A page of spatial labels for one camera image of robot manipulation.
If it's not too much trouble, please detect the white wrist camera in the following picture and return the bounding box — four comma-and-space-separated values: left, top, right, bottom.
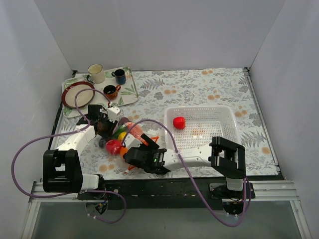
106, 107, 121, 122
124, 134, 142, 150

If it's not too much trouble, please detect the fake watermelon slice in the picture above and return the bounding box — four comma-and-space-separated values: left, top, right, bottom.
127, 122, 145, 143

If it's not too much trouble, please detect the dark blue mug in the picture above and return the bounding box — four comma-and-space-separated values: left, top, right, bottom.
111, 69, 126, 85

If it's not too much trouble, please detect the leaf print serving tray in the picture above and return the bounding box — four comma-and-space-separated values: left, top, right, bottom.
62, 66, 139, 118

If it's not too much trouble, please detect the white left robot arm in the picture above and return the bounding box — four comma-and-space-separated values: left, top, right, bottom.
43, 105, 120, 199

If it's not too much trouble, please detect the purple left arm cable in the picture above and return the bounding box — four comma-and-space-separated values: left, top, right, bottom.
11, 88, 127, 224

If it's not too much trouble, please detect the orange brown ceramic mug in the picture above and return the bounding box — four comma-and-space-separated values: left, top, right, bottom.
103, 85, 121, 100

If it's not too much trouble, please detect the red rimmed cream plate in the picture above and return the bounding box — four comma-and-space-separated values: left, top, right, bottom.
62, 81, 95, 109

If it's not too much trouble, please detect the fake red apple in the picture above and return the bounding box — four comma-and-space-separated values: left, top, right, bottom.
105, 139, 122, 155

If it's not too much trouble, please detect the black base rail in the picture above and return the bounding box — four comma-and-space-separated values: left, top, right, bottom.
77, 177, 256, 210

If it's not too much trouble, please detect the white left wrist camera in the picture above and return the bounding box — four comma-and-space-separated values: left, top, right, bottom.
106, 107, 121, 122

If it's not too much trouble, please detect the fake red strawberry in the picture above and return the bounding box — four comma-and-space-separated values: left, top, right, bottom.
172, 117, 186, 129

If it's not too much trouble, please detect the floral table mat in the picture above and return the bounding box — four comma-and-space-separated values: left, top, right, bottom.
51, 67, 280, 179

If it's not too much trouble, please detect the fake green cucumber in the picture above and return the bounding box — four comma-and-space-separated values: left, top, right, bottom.
111, 124, 128, 139

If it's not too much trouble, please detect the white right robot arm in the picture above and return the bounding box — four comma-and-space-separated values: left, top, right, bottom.
124, 134, 246, 198

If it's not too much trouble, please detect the white plastic basket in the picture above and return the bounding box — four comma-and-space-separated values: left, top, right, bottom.
164, 106, 241, 150

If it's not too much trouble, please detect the fake yellow lemon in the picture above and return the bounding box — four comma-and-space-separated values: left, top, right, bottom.
118, 132, 127, 141

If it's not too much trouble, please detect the clear zip top bag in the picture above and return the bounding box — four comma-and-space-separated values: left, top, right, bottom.
99, 117, 149, 174

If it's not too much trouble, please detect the cream enamel mug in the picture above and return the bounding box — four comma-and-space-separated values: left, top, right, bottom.
86, 64, 105, 84

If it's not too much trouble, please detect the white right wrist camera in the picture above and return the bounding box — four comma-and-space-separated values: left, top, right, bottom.
124, 134, 142, 150

